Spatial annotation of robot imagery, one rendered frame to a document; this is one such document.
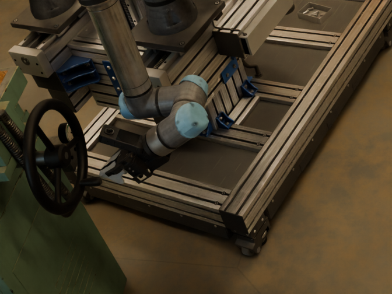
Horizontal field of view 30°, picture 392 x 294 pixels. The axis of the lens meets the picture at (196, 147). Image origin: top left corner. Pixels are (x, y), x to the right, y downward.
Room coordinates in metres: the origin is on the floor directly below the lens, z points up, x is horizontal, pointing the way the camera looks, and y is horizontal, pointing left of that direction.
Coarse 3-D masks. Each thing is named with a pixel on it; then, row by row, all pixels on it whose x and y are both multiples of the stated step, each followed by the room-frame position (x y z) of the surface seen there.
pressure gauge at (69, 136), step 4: (60, 124) 1.75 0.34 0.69; (64, 124) 1.75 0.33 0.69; (60, 128) 1.74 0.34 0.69; (64, 128) 1.73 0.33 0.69; (68, 128) 1.74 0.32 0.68; (60, 132) 1.73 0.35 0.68; (64, 132) 1.72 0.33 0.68; (68, 132) 1.73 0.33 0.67; (60, 136) 1.72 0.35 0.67; (64, 136) 1.72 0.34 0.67; (68, 136) 1.72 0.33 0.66; (72, 136) 1.74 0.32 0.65; (60, 140) 1.72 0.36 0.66; (64, 140) 1.72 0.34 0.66; (68, 140) 1.71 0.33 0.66
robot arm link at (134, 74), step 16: (80, 0) 1.49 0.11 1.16; (96, 0) 1.47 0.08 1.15; (112, 0) 1.48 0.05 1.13; (96, 16) 1.49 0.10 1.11; (112, 16) 1.48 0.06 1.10; (112, 32) 1.48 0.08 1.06; (128, 32) 1.49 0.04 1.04; (112, 48) 1.48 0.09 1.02; (128, 48) 1.48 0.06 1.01; (112, 64) 1.49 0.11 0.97; (128, 64) 1.47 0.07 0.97; (128, 80) 1.47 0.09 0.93; (144, 80) 1.48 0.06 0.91; (128, 96) 1.48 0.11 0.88; (144, 96) 1.47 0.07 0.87; (128, 112) 1.48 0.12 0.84; (144, 112) 1.46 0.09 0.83
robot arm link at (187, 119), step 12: (180, 108) 1.36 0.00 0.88; (192, 108) 1.34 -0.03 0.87; (168, 120) 1.36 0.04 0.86; (180, 120) 1.33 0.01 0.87; (192, 120) 1.31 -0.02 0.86; (204, 120) 1.33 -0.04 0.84; (156, 132) 1.37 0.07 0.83; (168, 132) 1.34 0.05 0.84; (180, 132) 1.32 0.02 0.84; (192, 132) 1.31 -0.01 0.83; (168, 144) 1.34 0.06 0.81; (180, 144) 1.33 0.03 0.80
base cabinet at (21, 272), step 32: (0, 224) 1.42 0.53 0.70; (32, 224) 1.51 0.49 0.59; (64, 224) 1.61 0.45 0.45; (0, 256) 1.36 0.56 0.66; (32, 256) 1.44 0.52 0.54; (64, 256) 1.54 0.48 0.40; (96, 256) 1.65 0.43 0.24; (0, 288) 1.34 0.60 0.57; (32, 288) 1.38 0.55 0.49; (64, 288) 1.47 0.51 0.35; (96, 288) 1.58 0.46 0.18
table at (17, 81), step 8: (8, 72) 1.77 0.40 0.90; (16, 72) 1.77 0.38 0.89; (8, 80) 1.73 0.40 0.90; (16, 80) 1.75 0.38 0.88; (24, 80) 1.78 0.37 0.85; (0, 88) 1.71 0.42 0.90; (8, 88) 1.71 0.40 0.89; (16, 88) 1.73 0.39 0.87; (0, 96) 1.67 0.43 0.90; (8, 96) 1.69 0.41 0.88; (16, 96) 1.72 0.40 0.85; (16, 160) 1.45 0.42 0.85; (0, 168) 1.42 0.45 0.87; (8, 168) 1.41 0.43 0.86; (0, 176) 1.40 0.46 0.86; (8, 176) 1.40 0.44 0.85
